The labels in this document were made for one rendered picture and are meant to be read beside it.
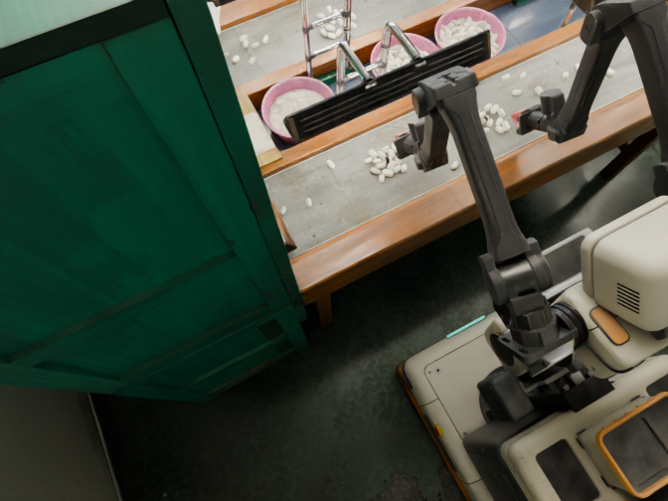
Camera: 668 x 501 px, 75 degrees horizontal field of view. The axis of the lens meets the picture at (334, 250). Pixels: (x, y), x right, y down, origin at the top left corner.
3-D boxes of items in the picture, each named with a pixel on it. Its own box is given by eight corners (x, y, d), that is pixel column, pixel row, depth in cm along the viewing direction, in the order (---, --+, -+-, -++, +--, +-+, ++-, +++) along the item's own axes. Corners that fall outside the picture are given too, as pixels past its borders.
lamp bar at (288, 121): (490, 59, 125) (498, 39, 118) (295, 145, 115) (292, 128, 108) (474, 41, 127) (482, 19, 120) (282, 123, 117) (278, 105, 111)
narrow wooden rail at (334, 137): (646, 18, 181) (665, -6, 170) (249, 199, 152) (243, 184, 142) (637, 9, 182) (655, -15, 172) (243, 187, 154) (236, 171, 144)
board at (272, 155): (282, 159, 145) (281, 157, 144) (241, 177, 143) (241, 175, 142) (244, 89, 156) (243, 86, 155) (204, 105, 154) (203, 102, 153)
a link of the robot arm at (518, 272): (518, 323, 79) (547, 313, 78) (504, 275, 76) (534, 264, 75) (499, 301, 87) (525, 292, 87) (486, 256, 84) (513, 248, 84)
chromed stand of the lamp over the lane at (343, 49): (406, 153, 156) (429, 58, 114) (357, 176, 153) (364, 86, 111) (379, 114, 162) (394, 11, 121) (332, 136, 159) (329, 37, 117)
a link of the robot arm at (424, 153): (420, 107, 81) (476, 84, 80) (410, 82, 82) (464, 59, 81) (417, 178, 123) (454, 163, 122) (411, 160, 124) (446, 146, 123)
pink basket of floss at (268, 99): (347, 105, 164) (347, 87, 155) (322, 162, 155) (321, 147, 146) (281, 86, 168) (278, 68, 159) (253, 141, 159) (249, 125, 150)
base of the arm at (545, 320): (527, 365, 78) (581, 334, 80) (516, 328, 75) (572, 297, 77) (497, 345, 86) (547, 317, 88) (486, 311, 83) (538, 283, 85)
